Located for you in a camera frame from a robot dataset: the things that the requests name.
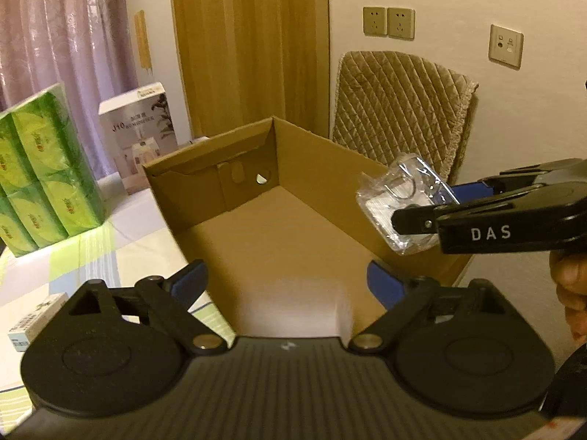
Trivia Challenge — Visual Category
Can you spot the right hand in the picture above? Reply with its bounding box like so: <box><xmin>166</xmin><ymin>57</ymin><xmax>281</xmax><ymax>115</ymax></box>
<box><xmin>549</xmin><ymin>250</ymin><xmax>587</xmax><ymax>344</ymax></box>

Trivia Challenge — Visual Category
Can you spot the wooden wall strip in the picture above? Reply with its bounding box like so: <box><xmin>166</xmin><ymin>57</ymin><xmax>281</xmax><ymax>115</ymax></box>
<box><xmin>133</xmin><ymin>10</ymin><xmax>152</xmax><ymax>70</ymax></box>

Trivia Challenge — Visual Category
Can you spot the brown cardboard box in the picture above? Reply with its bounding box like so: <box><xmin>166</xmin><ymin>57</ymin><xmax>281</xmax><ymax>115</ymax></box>
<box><xmin>144</xmin><ymin>117</ymin><xmax>468</xmax><ymax>341</ymax></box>

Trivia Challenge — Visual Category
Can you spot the wooden door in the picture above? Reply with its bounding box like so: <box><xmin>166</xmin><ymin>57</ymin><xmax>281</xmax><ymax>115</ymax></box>
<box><xmin>172</xmin><ymin>0</ymin><xmax>330</xmax><ymax>137</ymax></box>

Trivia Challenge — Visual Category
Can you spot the double wall socket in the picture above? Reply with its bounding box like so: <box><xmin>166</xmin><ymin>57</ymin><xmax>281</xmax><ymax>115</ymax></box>
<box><xmin>362</xmin><ymin>7</ymin><xmax>416</xmax><ymax>41</ymax></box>

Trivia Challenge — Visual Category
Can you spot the wall data outlet plate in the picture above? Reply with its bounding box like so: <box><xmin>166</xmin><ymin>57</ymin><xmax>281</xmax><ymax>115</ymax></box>
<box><xmin>489</xmin><ymin>24</ymin><xmax>524</xmax><ymax>70</ymax></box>

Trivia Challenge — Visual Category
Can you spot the green tissue pack bundle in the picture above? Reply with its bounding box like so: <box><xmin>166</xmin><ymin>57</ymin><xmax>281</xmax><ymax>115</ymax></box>
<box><xmin>1</xmin><ymin>82</ymin><xmax>105</xmax><ymax>248</ymax></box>

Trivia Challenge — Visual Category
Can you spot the small white box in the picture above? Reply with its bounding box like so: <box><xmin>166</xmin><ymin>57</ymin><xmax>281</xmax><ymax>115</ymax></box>
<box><xmin>8</xmin><ymin>293</ymin><xmax>69</xmax><ymax>353</ymax></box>

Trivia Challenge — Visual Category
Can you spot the purple curtain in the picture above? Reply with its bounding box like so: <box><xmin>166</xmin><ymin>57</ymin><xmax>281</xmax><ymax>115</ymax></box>
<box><xmin>1</xmin><ymin>0</ymin><xmax>137</xmax><ymax>178</ymax></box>

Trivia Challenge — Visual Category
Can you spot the white humidifier box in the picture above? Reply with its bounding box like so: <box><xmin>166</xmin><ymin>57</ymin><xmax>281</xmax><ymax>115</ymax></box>
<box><xmin>98</xmin><ymin>82</ymin><xmax>178</xmax><ymax>194</ymax></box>

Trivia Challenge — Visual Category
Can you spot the checkered tablecloth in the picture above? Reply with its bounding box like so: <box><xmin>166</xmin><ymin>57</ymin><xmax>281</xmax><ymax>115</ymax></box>
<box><xmin>1</xmin><ymin>176</ymin><xmax>230</xmax><ymax>439</ymax></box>

